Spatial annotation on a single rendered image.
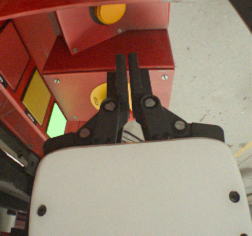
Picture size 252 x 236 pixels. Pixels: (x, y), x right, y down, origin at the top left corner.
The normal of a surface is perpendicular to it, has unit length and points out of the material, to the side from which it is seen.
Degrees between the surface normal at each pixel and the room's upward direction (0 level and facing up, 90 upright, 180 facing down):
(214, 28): 0
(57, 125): 90
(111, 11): 35
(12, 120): 90
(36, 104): 90
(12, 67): 90
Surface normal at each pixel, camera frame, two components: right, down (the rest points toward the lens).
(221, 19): -0.04, 0.82
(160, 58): -0.08, -0.57
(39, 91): 1.00, -0.02
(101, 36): 0.54, 0.67
